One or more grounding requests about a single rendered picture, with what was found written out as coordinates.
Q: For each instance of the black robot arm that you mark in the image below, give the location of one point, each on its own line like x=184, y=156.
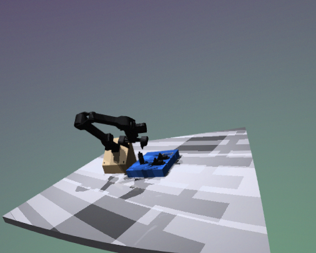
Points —
x=124, y=123

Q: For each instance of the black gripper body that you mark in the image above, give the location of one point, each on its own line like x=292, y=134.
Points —
x=133, y=139

